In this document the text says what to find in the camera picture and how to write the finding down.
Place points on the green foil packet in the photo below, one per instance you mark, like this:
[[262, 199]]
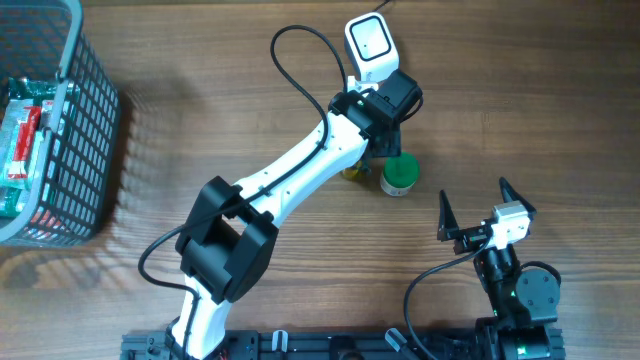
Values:
[[37, 91]]

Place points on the grey plastic mesh basket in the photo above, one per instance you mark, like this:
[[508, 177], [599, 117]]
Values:
[[45, 41]]

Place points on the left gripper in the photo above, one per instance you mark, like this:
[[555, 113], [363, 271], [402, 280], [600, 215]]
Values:
[[394, 150]]

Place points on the white barcode scanner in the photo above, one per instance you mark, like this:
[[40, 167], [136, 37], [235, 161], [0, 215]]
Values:
[[370, 47]]

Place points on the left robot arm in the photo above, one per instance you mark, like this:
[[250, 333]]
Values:
[[229, 236]]

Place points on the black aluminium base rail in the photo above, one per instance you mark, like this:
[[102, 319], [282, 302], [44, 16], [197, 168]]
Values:
[[445, 344]]

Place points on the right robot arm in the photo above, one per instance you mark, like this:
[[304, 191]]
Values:
[[524, 296]]

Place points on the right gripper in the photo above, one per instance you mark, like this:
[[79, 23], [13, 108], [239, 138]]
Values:
[[468, 237]]

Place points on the yellow dish soap bottle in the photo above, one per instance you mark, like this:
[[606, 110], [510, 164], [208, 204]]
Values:
[[357, 171]]

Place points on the green lid white jar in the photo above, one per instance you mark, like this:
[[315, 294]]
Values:
[[400, 174]]

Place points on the red white snack packet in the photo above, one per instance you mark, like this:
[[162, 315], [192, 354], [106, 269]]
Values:
[[22, 120]]

